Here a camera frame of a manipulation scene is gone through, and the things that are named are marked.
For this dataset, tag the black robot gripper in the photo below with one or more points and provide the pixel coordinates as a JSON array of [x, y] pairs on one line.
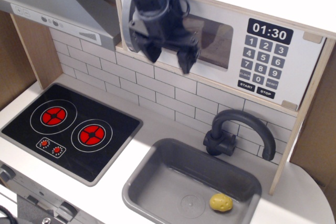
[[150, 33]]

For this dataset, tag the white toy microwave door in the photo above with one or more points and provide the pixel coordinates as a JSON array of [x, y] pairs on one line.
[[262, 58]]

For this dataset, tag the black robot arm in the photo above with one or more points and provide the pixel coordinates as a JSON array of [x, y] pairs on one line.
[[145, 6]]

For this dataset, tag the wooden toy microwave cabinet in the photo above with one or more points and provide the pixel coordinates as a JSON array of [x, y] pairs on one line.
[[195, 98]]

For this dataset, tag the black toy stovetop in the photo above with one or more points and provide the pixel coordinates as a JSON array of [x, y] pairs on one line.
[[73, 133]]

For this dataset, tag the grey toy sink basin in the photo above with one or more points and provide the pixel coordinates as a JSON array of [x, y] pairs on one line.
[[174, 183]]

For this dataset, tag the grey toy range hood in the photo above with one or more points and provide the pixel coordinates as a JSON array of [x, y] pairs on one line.
[[95, 21]]

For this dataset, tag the yellow toy potato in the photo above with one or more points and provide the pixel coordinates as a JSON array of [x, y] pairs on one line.
[[221, 202]]

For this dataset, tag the grey toy oven front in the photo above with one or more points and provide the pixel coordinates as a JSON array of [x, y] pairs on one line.
[[36, 202]]

